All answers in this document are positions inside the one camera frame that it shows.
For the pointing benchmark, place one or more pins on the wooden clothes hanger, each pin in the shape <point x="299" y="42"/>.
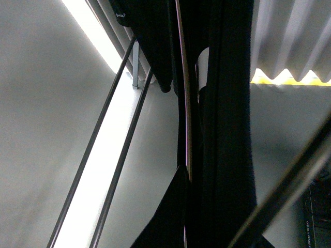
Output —
<point x="188" y="126"/>

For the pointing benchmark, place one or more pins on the black t-shirt small logo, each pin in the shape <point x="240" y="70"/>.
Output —
<point x="217" y="39"/>

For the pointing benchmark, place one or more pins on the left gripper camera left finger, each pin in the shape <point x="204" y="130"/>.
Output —
<point x="166" y="227"/>

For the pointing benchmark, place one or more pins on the lower metal rack rod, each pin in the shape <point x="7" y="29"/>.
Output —
<point x="120" y="164"/>

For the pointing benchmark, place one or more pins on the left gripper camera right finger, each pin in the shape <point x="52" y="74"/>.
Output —
<point x="289" y="188"/>

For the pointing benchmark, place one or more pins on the grey rack frame post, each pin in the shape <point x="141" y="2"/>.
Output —
<point x="135" y="64"/>

